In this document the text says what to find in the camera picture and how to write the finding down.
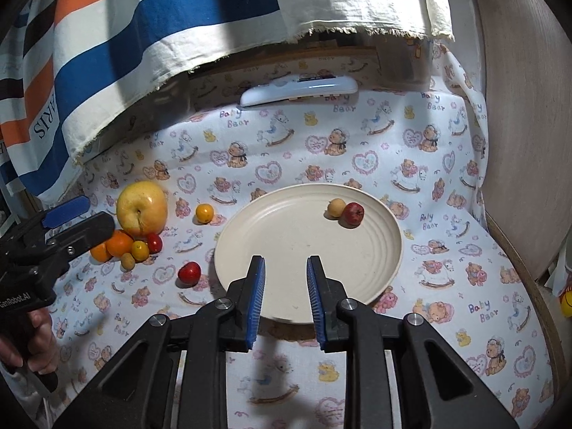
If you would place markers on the large yellow apple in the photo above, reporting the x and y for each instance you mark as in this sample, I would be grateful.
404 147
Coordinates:
142 208

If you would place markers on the bear print blanket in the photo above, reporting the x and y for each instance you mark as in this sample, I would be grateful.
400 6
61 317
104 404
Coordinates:
447 277

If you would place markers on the yellow toy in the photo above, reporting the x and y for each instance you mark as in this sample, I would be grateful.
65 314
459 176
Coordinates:
567 303

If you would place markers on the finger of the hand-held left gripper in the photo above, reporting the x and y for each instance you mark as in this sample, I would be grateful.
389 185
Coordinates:
67 209
85 232

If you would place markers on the small red cherry tomato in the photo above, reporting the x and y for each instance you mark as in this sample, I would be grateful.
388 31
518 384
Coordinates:
155 242

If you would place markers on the small yellow oval tomato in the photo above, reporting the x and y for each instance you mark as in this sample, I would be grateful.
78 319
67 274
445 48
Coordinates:
140 250

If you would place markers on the small red apple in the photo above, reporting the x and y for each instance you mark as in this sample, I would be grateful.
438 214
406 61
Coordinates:
353 214

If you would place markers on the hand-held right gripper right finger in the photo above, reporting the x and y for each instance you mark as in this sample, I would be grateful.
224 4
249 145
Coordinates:
315 304

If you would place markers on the cream round plate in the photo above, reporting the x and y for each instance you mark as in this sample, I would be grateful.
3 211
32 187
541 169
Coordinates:
313 241

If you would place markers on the tan round fruit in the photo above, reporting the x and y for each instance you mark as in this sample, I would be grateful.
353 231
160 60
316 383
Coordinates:
336 208

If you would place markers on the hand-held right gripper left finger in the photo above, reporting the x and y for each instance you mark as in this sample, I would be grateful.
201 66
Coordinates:
255 304

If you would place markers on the striped cloth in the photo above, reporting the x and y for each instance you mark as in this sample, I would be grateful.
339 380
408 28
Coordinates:
178 9

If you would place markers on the person's left hand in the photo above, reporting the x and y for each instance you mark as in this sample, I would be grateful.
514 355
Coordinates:
40 335

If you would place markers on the orange mandarin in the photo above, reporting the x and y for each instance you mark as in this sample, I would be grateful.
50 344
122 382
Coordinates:
100 252
119 243

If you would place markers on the small olive green fruit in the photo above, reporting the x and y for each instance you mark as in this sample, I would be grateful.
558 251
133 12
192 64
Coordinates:
128 261

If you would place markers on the white oblong device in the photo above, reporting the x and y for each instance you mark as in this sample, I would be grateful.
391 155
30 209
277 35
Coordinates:
299 90

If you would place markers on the small yellow-orange kumquat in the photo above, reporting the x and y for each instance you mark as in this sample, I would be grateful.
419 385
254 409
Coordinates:
204 213

